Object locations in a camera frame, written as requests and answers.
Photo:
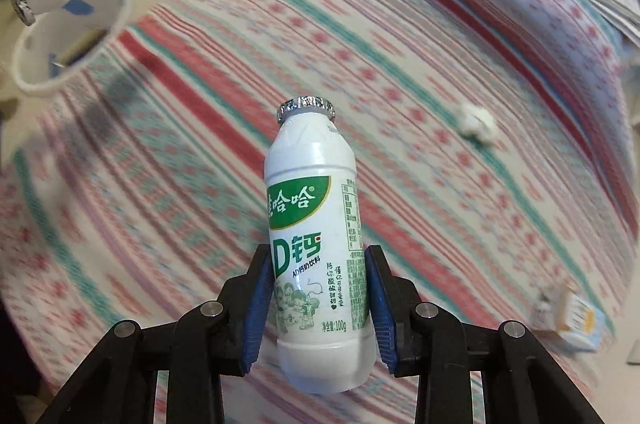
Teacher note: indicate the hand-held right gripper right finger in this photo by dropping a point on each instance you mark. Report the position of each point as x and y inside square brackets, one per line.
[381, 319]

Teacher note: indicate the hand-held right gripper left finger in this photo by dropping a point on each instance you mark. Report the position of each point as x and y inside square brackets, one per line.
[257, 319]

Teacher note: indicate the small white bin blue marks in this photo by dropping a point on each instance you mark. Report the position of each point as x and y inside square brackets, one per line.
[107, 6]

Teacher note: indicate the blue drink carton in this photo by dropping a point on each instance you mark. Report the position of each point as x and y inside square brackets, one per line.
[575, 319]

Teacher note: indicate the crumpled white tissue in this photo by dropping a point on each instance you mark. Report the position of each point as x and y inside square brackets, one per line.
[476, 122]

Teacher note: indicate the stack of papers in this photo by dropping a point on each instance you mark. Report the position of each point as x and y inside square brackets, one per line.
[610, 3]

